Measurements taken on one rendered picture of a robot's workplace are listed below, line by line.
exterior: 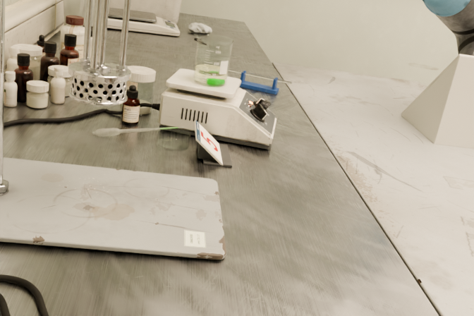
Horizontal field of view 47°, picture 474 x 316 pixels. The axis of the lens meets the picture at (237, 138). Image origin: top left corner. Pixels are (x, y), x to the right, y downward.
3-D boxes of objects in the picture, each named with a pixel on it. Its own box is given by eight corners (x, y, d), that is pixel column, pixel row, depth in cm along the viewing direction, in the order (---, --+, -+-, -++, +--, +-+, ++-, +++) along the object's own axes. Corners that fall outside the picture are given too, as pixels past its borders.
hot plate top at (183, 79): (241, 83, 104) (242, 78, 104) (233, 99, 93) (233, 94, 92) (179, 72, 105) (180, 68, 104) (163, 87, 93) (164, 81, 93)
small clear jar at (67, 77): (65, 99, 104) (67, 73, 102) (42, 94, 104) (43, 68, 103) (75, 94, 108) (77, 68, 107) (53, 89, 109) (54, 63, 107)
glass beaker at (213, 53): (228, 83, 100) (235, 37, 97) (226, 92, 94) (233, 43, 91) (190, 77, 100) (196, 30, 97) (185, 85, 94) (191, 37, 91)
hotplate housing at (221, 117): (274, 129, 107) (282, 89, 104) (270, 152, 94) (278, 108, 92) (163, 108, 108) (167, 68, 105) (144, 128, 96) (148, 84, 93)
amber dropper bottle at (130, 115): (119, 120, 98) (122, 82, 96) (135, 120, 99) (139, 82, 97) (123, 125, 95) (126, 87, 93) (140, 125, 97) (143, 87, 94)
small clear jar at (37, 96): (50, 104, 100) (51, 81, 99) (45, 111, 97) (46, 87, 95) (28, 101, 100) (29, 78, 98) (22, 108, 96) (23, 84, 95)
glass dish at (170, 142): (150, 140, 91) (152, 127, 90) (181, 139, 94) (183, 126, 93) (162, 152, 87) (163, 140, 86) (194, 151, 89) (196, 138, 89)
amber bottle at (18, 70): (29, 104, 99) (30, 57, 96) (10, 101, 98) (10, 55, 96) (34, 98, 102) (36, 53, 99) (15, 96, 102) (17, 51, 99)
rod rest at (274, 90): (278, 92, 134) (281, 77, 133) (276, 94, 131) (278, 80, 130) (239, 83, 136) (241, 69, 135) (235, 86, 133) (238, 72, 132)
